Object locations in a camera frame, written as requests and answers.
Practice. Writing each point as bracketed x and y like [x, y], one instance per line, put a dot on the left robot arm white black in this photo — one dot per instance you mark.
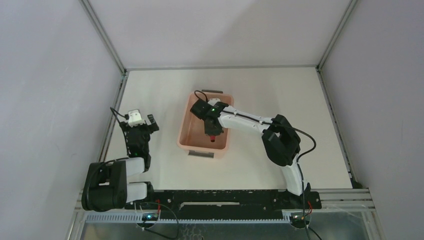
[106, 186]

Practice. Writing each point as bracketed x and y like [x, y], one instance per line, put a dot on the pink plastic bin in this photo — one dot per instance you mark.
[192, 137]

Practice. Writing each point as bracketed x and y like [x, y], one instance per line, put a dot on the aluminium frame rail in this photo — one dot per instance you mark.
[369, 214]
[77, 223]
[220, 67]

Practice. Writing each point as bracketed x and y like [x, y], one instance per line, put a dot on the aluminium frame rail right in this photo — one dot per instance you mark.
[369, 214]

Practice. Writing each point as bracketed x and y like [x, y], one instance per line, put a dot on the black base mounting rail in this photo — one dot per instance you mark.
[226, 203]

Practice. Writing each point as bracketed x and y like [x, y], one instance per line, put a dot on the grey slotted cable duct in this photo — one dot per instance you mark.
[148, 218]

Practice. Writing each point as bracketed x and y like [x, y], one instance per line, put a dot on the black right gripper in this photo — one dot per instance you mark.
[212, 132]

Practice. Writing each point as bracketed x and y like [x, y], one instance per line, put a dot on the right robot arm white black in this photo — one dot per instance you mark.
[281, 141]

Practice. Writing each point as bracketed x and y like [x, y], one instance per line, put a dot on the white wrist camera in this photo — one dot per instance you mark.
[135, 118]
[213, 101]

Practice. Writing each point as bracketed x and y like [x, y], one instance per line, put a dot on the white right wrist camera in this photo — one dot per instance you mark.
[213, 101]

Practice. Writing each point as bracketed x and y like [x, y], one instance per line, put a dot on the aluminium frame rail back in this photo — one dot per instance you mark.
[220, 67]

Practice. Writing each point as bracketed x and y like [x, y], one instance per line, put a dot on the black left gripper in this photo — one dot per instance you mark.
[139, 129]

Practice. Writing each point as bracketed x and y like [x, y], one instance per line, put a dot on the aluminium frame rail left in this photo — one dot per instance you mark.
[77, 223]

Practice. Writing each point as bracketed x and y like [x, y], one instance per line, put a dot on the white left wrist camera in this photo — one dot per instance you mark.
[135, 118]

